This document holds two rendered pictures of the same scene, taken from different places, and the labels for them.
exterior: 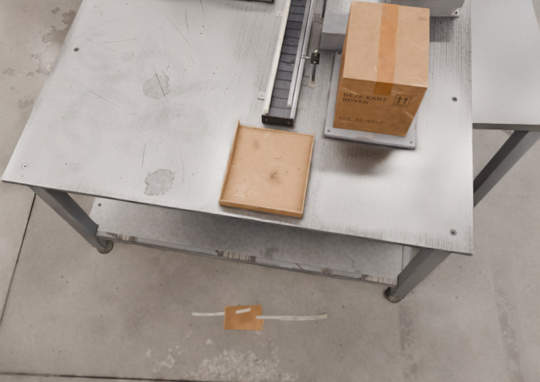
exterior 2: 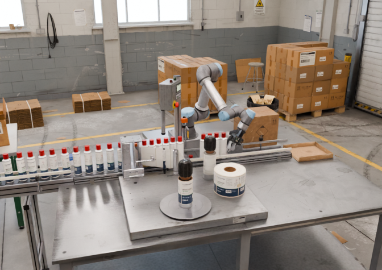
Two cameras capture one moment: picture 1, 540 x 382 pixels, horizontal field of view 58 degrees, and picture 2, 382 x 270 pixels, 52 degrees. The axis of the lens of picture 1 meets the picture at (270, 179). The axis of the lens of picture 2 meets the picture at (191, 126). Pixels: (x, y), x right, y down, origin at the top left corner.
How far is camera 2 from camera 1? 361 cm
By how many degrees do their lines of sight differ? 83
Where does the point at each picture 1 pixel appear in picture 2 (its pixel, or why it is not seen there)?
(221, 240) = (320, 230)
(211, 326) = (351, 245)
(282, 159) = (300, 151)
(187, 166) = (329, 166)
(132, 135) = (336, 181)
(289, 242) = not seen: hidden behind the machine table
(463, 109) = not seen: hidden behind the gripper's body
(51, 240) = not seen: outside the picture
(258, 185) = (315, 153)
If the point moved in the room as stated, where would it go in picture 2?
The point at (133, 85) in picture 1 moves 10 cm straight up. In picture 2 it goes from (315, 188) to (317, 175)
